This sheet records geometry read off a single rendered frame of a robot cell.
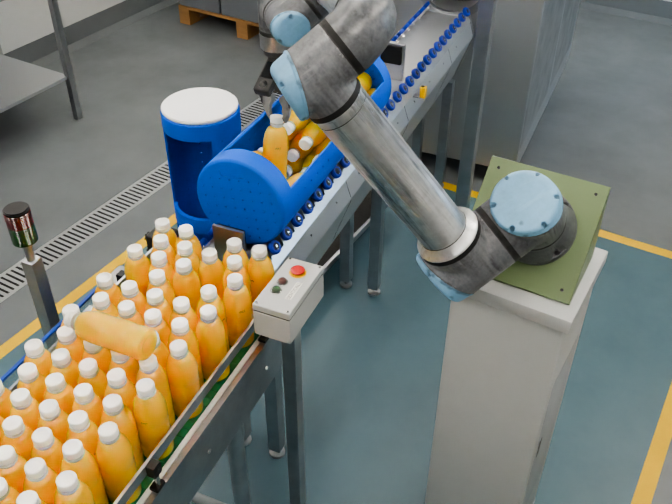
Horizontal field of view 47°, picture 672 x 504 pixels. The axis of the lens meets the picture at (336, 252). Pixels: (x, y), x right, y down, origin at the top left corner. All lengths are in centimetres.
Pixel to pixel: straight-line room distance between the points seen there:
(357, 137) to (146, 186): 302
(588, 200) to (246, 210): 93
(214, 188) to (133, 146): 258
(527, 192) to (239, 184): 84
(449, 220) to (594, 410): 173
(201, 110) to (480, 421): 145
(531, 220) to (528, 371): 51
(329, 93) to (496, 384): 104
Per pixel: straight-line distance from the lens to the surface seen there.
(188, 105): 290
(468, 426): 231
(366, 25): 140
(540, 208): 172
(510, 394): 216
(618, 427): 323
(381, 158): 150
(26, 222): 205
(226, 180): 221
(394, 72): 330
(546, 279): 196
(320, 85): 139
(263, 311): 188
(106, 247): 400
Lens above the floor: 235
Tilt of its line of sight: 38 degrees down
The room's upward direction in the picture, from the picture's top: straight up
